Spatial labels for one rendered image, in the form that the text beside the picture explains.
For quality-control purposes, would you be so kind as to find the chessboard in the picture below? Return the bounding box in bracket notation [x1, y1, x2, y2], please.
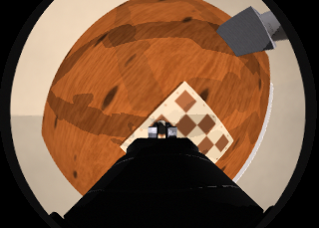
[120, 82, 233, 164]

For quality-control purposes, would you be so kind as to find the grey chess queen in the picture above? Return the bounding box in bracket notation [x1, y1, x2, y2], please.
[159, 120, 165, 134]

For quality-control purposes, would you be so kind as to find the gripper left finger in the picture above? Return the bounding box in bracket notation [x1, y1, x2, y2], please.
[148, 122, 159, 138]

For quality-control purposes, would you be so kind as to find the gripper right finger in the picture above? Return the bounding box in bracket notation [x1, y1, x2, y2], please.
[165, 122, 177, 138]

